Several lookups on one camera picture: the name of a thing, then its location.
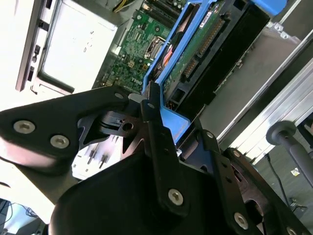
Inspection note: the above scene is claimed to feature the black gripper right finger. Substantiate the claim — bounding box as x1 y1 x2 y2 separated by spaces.
193 121 310 235

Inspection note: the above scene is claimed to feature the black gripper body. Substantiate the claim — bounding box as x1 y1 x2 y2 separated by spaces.
48 153 247 235

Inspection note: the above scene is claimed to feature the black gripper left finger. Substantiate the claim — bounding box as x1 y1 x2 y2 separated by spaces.
0 82 193 217

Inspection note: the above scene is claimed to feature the hard disk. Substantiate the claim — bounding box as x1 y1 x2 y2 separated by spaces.
141 0 287 144

